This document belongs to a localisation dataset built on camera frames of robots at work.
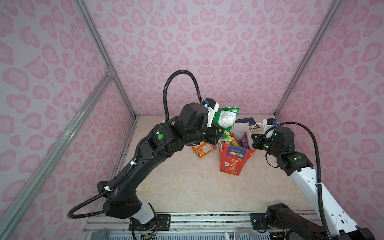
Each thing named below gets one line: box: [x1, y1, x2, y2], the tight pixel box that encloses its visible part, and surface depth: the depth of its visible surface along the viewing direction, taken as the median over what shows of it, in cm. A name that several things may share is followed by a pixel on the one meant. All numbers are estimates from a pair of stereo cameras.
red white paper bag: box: [218, 122, 257, 176], surface depth 82 cm
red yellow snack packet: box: [218, 132, 242, 148], surface depth 56 cm
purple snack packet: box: [240, 131, 249, 149], surface depth 86 cm
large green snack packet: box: [213, 107, 240, 134], surface depth 55 cm
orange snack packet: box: [192, 141, 217, 158], surface depth 100 cm
